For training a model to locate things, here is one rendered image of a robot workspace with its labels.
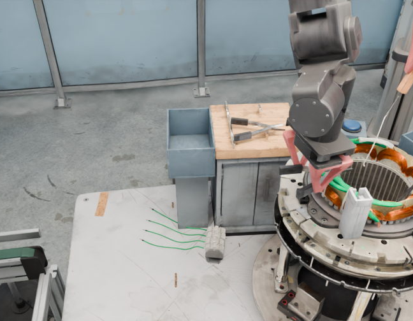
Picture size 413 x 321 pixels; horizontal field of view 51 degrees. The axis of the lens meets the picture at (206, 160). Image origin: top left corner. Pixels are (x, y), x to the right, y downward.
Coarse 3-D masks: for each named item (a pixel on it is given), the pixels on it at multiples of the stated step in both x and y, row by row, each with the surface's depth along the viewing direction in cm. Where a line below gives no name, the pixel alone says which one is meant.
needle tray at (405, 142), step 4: (408, 132) 100; (412, 132) 101; (404, 136) 99; (408, 136) 101; (412, 136) 102; (400, 140) 101; (404, 140) 100; (408, 140) 99; (412, 140) 103; (400, 144) 101; (404, 144) 100; (408, 144) 99; (412, 144) 98; (400, 148) 101; (404, 148) 100; (408, 148) 99; (412, 148) 98; (408, 152) 100; (412, 152) 98
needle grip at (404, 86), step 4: (412, 72) 66; (404, 76) 68; (408, 76) 67; (412, 76) 67; (404, 80) 67; (408, 80) 67; (412, 80) 67; (400, 84) 68; (404, 84) 67; (408, 84) 67; (400, 88) 68; (404, 88) 68; (408, 88) 68; (404, 92) 68
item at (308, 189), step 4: (308, 184) 70; (304, 188) 69; (308, 188) 69; (312, 188) 70; (296, 192) 69; (300, 192) 69; (304, 192) 69; (308, 192) 70; (296, 196) 70; (300, 196) 69; (304, 196) 70
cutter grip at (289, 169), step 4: (296, 164) 74; (300, 164) 74; (280, 168) 73; (284, 168) 73; (288, 168) 73; (292, 168) 73; (296, 168) 73; (300, 168) 74; (280, 172) 74; (284, 172) 74; (288, 172) 74; (292, 172) 74; (296, 172) 74; (300, 172) 74
